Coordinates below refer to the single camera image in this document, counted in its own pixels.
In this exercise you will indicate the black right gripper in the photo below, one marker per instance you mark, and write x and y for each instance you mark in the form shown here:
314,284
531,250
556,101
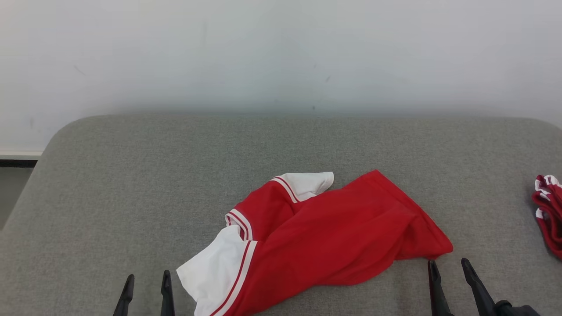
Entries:
516,309

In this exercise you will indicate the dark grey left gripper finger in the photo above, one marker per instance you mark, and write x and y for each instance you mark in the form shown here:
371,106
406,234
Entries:
167,296
124,298

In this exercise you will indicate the red shorts white stripe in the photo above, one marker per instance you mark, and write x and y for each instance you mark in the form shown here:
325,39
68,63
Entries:
551,210

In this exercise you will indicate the red basketball jersey white sleeves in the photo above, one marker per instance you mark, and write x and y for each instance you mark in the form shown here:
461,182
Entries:
333,232

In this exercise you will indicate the grey fabric sofa seat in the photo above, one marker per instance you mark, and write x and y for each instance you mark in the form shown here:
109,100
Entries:
175,175

